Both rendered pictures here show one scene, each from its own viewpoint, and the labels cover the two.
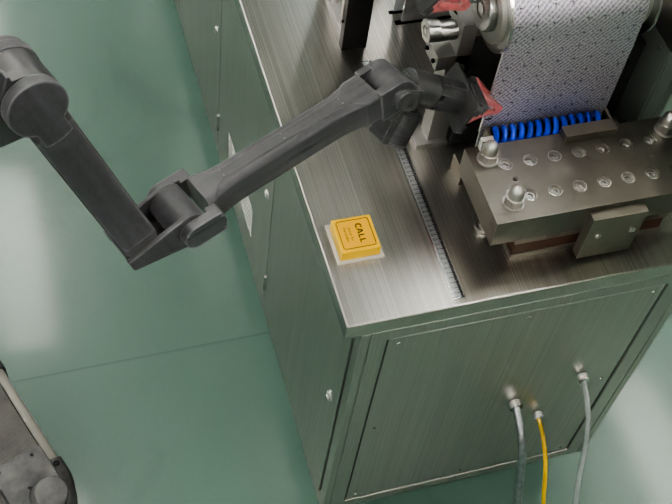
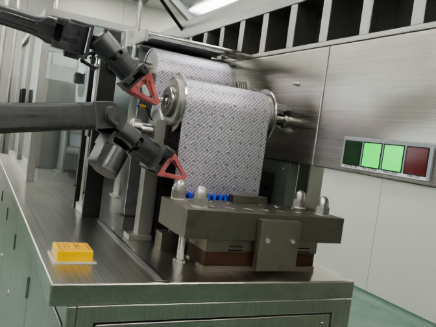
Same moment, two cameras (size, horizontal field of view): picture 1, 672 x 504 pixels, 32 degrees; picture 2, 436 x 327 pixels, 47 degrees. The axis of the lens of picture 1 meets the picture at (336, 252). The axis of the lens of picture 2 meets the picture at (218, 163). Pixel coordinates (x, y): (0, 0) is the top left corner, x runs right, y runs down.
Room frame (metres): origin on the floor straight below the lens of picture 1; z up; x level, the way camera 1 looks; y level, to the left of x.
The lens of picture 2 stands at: (0.16, -0.26, 1.18)
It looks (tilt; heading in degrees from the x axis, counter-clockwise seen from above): 3 degrees down; 358
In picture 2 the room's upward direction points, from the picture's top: 8 degrees clockwise
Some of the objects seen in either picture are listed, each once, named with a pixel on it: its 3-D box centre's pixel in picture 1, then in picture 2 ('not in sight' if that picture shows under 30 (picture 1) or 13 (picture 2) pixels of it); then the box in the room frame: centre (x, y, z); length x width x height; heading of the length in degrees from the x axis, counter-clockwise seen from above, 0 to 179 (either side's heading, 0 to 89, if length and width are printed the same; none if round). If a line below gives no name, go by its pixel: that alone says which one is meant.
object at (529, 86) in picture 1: (555, 85); (220, 166); (1.39, -0.31, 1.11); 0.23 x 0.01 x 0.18; 114
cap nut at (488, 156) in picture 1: (490, 150); (179, 189); (1.27, -0.22, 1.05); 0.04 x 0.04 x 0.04
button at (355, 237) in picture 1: (355, 237); (72, 252); (1.15, -0.03, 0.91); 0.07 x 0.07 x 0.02; 24
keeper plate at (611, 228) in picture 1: (610, 231); (277, 245); (1.22, -0.45, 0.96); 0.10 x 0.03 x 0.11; 114
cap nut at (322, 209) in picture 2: not in sight; (322, 205); (1.32, -0.56, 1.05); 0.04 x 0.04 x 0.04
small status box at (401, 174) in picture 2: not in sight; (382, 156); (1.17, -0.63, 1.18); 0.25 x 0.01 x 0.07; 24
